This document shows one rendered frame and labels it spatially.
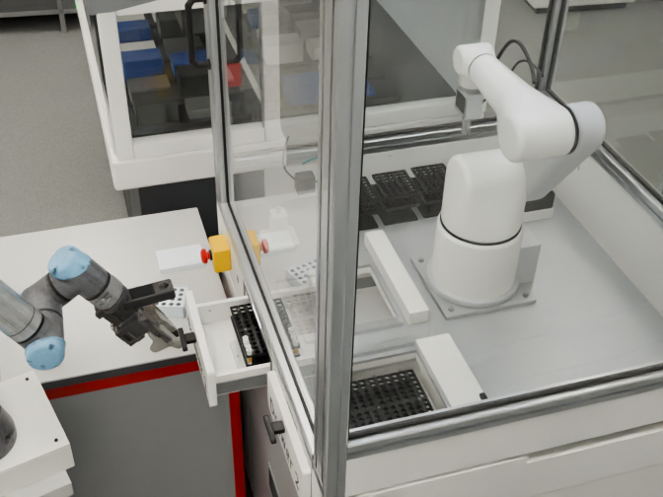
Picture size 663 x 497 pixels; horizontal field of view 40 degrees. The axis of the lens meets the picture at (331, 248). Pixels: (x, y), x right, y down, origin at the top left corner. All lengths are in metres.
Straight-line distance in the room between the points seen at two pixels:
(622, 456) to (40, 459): 1.22
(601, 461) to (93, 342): 1.24
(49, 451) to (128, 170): 1.03
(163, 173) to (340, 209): 1.56
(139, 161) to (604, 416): 1.54
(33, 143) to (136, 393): 2.53
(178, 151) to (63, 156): 1.87
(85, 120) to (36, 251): 2.23
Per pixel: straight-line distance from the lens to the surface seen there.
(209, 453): 2.60
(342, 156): 1.24
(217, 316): 2.26
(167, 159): 2.78
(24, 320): 1.84
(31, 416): 2.12
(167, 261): 2.56
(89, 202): 4.23
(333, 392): 1.54
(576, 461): 1.98
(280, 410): 1.93
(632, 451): 2.05
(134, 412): 2.43
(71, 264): 1.91
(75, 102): 5.05
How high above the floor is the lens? 2.35
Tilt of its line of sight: 38 degrees down
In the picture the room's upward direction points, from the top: 2 degrees clockwise
